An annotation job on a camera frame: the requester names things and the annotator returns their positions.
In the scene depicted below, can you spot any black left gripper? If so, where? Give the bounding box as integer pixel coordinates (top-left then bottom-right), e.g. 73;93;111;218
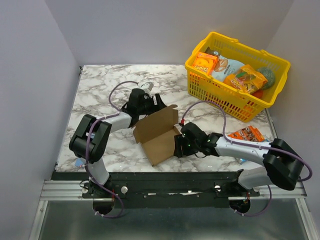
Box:
137;93;169;116

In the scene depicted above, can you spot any brown cardboard box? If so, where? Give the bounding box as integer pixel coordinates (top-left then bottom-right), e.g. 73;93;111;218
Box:
133;104;180;166

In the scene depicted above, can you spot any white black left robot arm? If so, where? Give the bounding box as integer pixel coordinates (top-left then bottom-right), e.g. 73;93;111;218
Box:
69;87;167;198

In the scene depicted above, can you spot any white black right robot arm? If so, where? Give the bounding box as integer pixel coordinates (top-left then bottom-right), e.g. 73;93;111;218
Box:
173;122;305;196

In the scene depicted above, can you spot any blue white small box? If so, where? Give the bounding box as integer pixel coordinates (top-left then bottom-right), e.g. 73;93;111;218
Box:
238;138;272;165

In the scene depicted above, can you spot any orange small box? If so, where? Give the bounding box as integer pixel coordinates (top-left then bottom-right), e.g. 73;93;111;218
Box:
228;125;265;142

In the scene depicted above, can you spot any orange snack box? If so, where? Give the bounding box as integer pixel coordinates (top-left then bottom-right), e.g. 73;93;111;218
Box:
192;52;219;76

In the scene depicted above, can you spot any yellow plastic basket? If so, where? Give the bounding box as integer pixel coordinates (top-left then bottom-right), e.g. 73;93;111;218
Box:
185;32;291;122

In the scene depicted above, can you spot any light blue snack bag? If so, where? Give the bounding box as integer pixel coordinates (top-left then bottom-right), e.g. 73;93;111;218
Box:
211;54;245;82

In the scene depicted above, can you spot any orange round item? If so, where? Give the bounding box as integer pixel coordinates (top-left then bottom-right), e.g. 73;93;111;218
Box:
252;89;264;99

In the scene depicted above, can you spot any orange candy bag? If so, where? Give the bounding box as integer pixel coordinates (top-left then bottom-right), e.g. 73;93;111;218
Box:
223;64;267;94

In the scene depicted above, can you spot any blue small tag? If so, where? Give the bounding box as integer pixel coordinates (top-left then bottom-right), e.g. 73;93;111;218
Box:
74;158;85;168

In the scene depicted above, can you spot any green steel scouring pad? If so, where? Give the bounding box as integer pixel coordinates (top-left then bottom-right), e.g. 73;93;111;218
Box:
256;67;276;90

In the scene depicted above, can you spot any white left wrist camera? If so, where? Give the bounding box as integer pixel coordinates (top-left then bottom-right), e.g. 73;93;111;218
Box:
138;82;154;97

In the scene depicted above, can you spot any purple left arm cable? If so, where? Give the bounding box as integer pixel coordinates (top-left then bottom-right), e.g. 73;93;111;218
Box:
83;81;141;219

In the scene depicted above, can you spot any aluminium rail frame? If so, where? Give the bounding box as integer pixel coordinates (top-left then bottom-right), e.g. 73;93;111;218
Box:
29;180;319;240

